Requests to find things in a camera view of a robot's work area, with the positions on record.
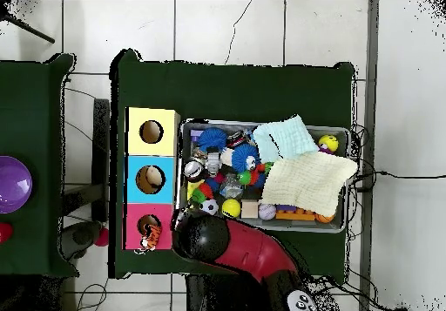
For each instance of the small red ball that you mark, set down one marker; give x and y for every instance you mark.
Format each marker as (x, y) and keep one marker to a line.
(102, 237)

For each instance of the yellow smiley face ball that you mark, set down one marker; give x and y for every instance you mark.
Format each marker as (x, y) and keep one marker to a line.
(328, 143)

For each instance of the mint green knitted cloth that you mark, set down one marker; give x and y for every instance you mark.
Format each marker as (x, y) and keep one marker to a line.
(289, 138)

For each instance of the red round object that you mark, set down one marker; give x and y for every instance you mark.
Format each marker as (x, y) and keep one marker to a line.
(5, 232)

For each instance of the wooden box with three holes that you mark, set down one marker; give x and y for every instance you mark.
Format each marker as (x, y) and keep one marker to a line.
(134, 143)

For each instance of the small crumpled clear bottle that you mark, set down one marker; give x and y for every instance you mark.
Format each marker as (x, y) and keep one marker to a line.
(230, 185)

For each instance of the purple bowl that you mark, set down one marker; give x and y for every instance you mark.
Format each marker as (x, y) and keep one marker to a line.
(14, 185)

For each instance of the silver crushed can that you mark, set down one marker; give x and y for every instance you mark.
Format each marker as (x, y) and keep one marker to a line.
(193, 170)

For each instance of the dark green table cloth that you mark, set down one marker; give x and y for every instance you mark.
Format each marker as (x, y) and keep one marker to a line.
(237, 91)

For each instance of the plain yellow ball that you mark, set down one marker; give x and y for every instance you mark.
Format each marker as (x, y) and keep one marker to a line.
(231, 208)

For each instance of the orange toy brick plate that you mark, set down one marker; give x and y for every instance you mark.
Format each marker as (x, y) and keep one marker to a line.
(296, 216)

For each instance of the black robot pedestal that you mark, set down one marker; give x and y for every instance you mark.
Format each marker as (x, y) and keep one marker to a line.
(223, 297)

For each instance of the blue spiky toy with eyes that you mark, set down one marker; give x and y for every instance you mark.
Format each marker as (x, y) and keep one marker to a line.
(244, 156)

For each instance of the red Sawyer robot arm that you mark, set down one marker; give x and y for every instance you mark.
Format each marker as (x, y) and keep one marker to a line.
(251, 251)

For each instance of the cream knitted cloth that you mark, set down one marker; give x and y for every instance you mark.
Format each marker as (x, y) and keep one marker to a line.
(310, 182)

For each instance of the black tripod leg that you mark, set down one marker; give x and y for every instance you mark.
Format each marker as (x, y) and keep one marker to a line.
(31, 30)

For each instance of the plain wooden block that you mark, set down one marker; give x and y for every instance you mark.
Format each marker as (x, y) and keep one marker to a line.
(250, 209)

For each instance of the orange tiger striped plush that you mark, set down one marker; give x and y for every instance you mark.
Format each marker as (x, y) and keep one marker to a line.
(152, 236)

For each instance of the side table with green cloth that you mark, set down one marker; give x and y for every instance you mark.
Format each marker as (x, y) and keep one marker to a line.
(31, 116)

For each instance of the white baseball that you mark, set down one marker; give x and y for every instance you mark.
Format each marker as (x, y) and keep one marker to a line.
(267, 211)

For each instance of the blue spiky ball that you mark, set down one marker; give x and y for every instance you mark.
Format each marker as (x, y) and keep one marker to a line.
(212, 139)

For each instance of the orange and green spiky toy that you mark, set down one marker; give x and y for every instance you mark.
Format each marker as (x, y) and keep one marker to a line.
(202, 192)

